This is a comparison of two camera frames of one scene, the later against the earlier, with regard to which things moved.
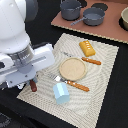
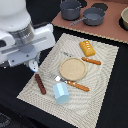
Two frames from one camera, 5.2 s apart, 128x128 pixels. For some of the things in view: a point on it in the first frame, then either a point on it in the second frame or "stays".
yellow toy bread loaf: x=87 y=48 stays
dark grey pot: x=70 y=10 stays
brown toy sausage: x=33 y=85 → x=40 y=84
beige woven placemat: x=78 y=83 stays
